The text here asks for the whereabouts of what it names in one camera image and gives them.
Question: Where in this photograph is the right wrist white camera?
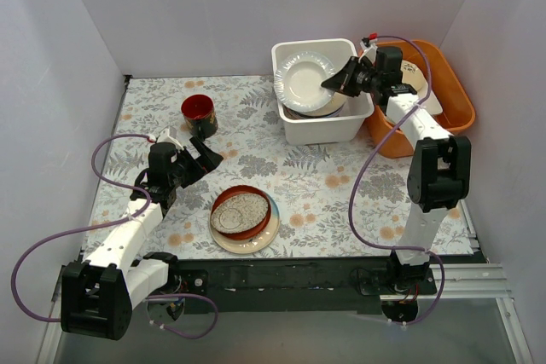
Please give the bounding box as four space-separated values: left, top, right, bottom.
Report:
359 33 378 63

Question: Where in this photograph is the cream plate with blue rim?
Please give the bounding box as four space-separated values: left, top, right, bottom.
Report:
209 198 280 255

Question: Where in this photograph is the red brown bowl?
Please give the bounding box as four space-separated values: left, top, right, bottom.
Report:
210 185 271 240

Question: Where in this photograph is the cream green leaf plate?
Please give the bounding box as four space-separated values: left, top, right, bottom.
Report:
297 93 347 118

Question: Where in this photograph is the white plastic bin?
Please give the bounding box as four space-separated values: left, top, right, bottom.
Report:
271 38 375 146

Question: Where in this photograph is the aluminium rail frame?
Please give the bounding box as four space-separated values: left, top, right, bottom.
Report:
38 263 532 363

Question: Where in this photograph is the orange plastic bin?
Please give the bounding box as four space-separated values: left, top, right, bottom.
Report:
364 40 475 159

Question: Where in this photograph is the rectangular cream dish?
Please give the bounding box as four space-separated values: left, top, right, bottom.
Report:
423 91 443 116

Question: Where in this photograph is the floral patterned mat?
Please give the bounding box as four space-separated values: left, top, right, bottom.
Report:
83 76 410 259

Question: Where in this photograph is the speckled white plate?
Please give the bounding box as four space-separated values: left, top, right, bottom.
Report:
211 193 269 234

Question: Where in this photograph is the wrist white camera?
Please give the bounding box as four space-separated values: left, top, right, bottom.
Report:
359 33 378 63
148 126 183 150

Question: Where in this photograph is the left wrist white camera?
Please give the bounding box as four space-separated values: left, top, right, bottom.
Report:
148 126 183 150

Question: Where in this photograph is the red black lacquer cup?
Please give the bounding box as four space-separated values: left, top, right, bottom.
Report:
181 95 218 141

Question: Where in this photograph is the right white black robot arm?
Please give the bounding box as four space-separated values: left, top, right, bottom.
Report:
322 39 471 294

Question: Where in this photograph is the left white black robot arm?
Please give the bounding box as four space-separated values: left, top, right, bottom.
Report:
61 136 223 340

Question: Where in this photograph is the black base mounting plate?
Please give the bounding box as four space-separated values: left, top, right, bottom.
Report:
131 268 440 316

